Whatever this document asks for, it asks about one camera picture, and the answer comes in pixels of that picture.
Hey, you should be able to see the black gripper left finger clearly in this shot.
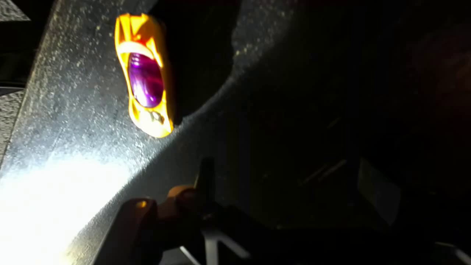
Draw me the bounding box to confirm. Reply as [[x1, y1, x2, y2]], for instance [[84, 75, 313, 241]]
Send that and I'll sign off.
[[196, 157, 215, 197]]

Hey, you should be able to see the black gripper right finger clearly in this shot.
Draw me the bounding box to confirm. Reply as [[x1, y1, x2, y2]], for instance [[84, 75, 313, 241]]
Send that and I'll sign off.
[[356, 157, 402, 225]]

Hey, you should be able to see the orange toy car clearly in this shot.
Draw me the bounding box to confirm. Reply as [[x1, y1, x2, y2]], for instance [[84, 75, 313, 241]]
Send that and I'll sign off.
[[113, 13, 175, 138]]

